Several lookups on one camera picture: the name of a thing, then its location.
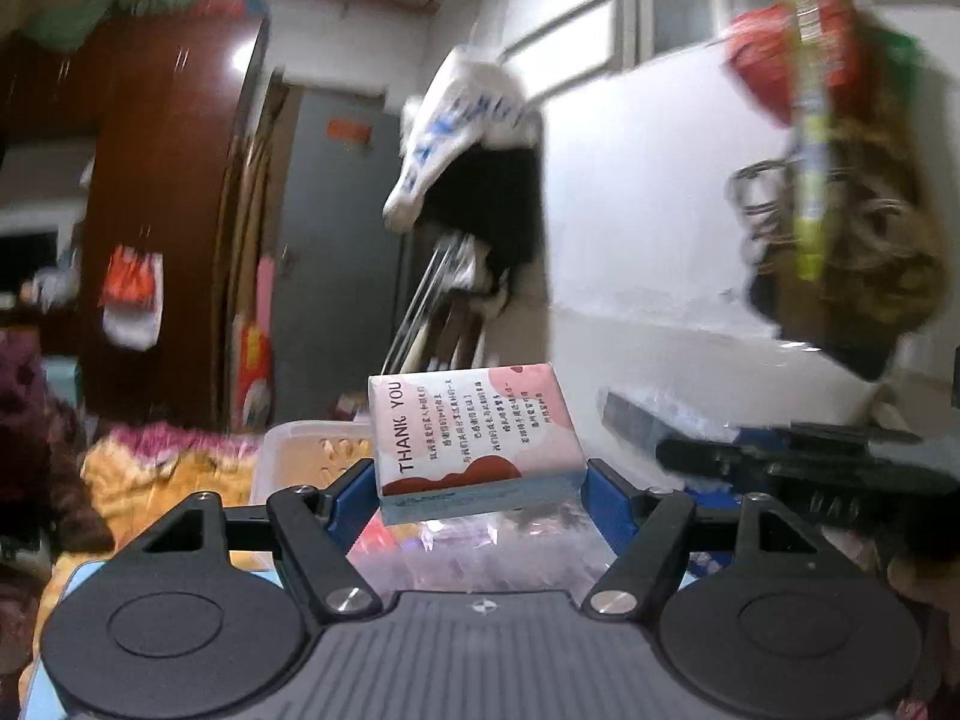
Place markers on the metal crutches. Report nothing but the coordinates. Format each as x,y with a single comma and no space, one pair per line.
439,300

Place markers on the pink white box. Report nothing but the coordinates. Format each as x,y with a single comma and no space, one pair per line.
472,442

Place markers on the red printed package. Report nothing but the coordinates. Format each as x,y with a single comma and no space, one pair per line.
253,375

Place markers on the person's right hand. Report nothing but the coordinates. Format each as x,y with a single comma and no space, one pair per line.
919,581

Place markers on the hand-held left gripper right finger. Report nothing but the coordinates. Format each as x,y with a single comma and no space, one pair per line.
604,501

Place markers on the maroon cloth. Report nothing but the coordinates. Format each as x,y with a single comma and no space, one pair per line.
37,435

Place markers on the green tarpaulin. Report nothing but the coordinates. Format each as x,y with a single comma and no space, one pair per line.
97,7

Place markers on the grey door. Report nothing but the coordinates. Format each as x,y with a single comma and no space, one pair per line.
330,255

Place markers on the window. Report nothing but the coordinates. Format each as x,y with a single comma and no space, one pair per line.
705,0

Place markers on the yellow floral blanket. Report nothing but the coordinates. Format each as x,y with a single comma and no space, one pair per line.
172,472

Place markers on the white plastic basket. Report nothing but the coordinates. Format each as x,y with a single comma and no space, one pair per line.
315,457

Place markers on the brown wooden wardrobe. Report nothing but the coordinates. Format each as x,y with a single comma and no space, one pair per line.
150,202

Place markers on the orange white plastic bag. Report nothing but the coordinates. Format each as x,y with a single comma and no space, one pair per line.
133,292

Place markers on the white plastic bag hanging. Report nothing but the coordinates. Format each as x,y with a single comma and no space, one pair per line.
472,165

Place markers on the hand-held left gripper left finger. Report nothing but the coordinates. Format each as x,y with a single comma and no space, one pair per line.
346,499

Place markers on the hanging bags on wall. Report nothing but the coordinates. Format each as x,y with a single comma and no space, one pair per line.
847,187

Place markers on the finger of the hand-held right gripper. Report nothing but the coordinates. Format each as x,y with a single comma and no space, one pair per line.
705,457
825,435

